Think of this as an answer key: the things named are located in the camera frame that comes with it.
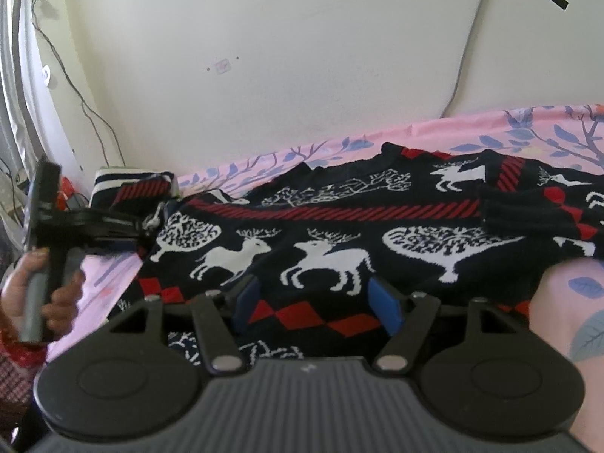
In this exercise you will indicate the person's left hand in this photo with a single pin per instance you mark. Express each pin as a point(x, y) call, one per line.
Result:
point(62, 309)

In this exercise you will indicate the black red reindeer sweater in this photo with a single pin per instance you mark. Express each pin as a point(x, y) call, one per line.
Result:
point(455, 227)

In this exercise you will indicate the pink floral bed sheet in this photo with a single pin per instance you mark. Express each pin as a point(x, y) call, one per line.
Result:
point(486, 379)

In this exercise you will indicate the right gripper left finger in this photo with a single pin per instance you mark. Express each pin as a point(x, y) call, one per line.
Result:
point(220, 316)

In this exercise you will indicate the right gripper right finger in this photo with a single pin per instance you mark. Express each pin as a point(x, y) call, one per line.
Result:
point(407, 320)

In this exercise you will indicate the black white striped folded garment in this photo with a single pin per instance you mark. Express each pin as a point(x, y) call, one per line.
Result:
point(117, 184)

